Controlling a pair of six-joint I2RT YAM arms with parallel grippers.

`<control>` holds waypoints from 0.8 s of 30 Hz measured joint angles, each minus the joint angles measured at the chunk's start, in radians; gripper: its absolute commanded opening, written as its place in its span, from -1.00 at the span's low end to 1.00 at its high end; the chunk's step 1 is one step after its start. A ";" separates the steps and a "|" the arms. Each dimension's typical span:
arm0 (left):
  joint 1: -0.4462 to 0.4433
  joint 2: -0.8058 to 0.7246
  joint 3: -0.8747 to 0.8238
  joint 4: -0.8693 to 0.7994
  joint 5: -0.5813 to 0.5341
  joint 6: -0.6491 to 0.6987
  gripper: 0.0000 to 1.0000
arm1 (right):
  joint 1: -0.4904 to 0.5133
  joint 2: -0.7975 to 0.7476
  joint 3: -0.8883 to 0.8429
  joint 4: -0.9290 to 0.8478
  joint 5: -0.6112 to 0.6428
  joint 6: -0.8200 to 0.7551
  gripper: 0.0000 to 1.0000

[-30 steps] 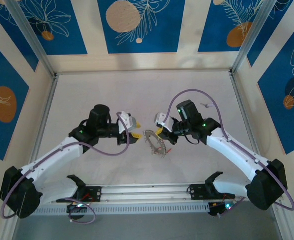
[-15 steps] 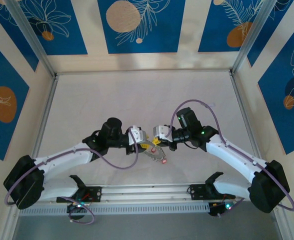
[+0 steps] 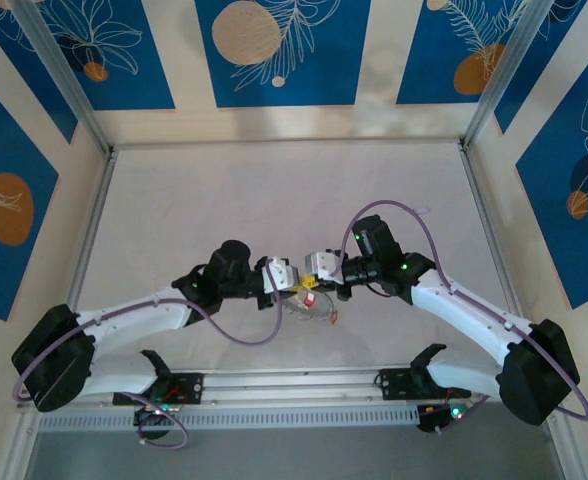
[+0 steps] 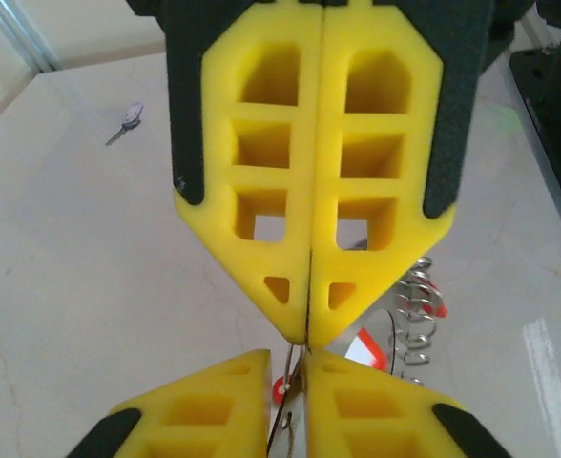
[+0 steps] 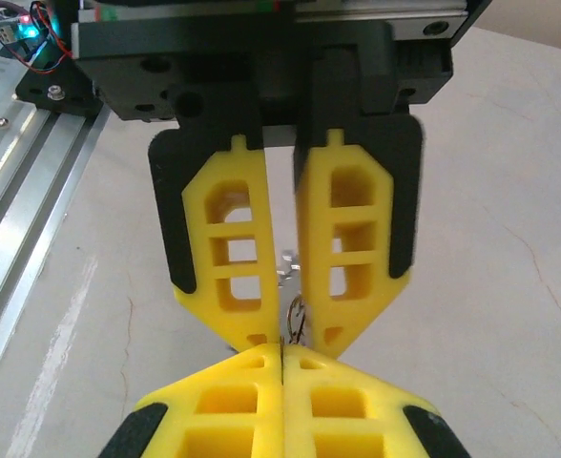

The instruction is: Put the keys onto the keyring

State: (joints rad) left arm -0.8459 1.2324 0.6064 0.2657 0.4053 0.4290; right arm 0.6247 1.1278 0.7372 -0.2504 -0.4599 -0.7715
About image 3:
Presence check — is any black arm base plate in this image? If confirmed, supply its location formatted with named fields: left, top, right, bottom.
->
left=112, top=372, right=205, bottom=407
left=377, top=367, right=473, bottom=402

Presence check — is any aluminium frame post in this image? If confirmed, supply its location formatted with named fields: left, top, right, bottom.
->
left=9, top=0, right=115, bottom=157
left=459, top=0, right=561, bottom=151
left=1, top=407, right=43, bottom=480
left=541, top=409, right=578, bottom=480

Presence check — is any aluminium table side rail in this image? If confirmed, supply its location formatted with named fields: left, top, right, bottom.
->
left=67, top=149, right=119, bottom=314
left=459, top=142, right=528, bottom=336

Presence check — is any aluminium mounting rail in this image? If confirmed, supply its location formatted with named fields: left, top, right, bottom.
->
left=16, top=367, right=568, bottom=411

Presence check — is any grey slotted cable duct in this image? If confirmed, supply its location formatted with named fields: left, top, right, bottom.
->
left=37, top=403, right=421, bottom=432

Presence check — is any black controller board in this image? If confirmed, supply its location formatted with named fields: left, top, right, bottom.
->
left=132, top=402, right=175, bottom=441
left=415, top=402, right=475, bottom=435

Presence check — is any aluminium table back rail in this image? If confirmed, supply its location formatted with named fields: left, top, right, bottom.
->
left=108, top=139, right=468, bottom=151

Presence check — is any keyring with silver keys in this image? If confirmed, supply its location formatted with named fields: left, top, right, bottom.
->
left=279, top=292, right=340, bottom=326

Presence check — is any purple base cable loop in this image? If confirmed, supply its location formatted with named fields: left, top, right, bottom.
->
left=123, top=392, right=191, bottom=450

